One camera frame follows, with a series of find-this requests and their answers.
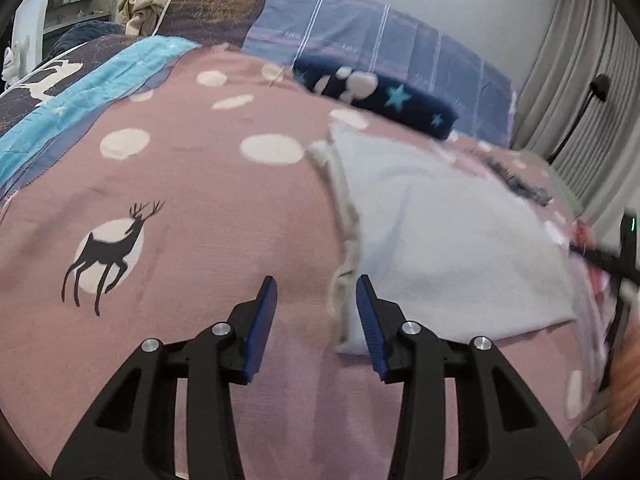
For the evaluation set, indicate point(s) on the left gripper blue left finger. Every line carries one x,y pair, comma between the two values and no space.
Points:
128,431

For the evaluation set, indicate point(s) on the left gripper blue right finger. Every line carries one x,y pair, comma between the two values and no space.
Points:
503,431

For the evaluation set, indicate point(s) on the light grey long-sleeve shirt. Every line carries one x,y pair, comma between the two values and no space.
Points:
452,247

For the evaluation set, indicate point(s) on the grey pleated curtain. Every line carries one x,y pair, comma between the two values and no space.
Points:
580,104

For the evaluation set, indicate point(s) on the folded floral teal garment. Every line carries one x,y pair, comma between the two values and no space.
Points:
516,184

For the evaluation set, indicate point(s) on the black floor lamp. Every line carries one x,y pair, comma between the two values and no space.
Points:
598,90

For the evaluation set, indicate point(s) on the pink polka-dot deer bedspread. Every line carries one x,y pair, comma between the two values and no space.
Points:
157,192

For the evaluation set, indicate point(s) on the navy star fleece garment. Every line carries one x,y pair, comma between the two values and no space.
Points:
379,94

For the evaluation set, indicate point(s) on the blue plaid pillow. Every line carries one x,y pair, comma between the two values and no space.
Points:
374,36

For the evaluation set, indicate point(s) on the beige crumpled cloth pile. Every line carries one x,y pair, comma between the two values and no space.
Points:
140,17

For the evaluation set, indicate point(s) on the dark brown tree-print pillow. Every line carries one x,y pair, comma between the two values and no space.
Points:
210,22

